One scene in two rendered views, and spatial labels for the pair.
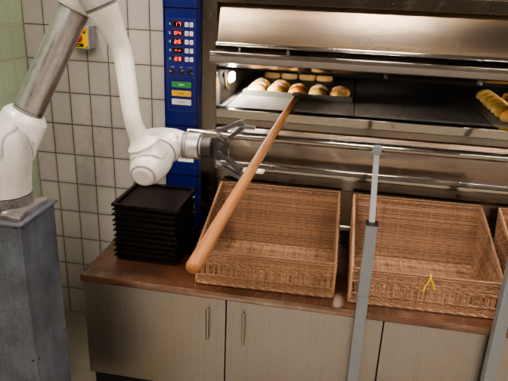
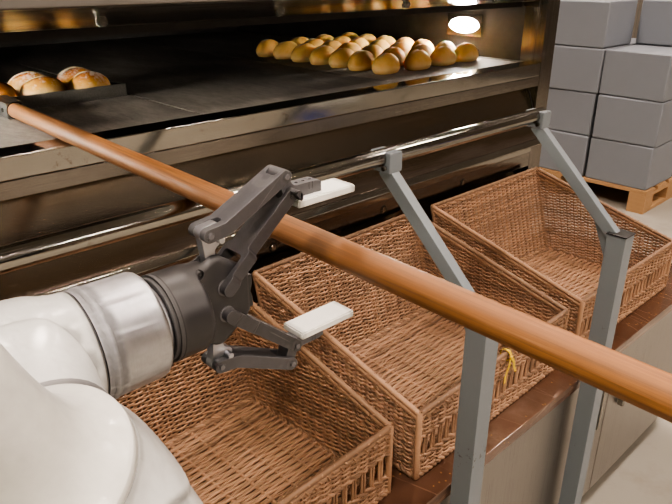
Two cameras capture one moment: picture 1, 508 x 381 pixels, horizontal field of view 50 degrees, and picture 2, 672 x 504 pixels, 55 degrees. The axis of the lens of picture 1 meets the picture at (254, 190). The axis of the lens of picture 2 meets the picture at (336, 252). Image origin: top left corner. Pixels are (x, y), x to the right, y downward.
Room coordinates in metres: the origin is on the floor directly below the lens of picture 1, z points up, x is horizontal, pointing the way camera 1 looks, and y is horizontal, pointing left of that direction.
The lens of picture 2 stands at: (1.35, 0.45, 1.45)
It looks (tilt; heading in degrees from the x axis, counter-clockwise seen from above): 24 degrees down; 307
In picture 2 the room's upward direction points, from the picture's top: straight up
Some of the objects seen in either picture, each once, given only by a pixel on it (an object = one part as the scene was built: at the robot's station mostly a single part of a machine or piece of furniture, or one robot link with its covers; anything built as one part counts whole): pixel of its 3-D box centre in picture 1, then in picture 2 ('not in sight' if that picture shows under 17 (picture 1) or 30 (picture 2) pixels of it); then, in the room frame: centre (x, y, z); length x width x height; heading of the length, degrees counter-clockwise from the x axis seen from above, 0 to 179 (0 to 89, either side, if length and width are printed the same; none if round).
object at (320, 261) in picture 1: (272, 234); (181, 442); (2.09, -0.08, 0.72); 0.56 x 0.49 x 0.28; 82
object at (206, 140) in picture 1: (215, 147); (200, 303); (1.74, 0.13, 1.19); 0.09 x 0.07 x 0.08; 80
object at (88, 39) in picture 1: (82, 36); not in sight; (2.46, 0.78, 1.46); 0.10 x 0.07 x 0.10; 80
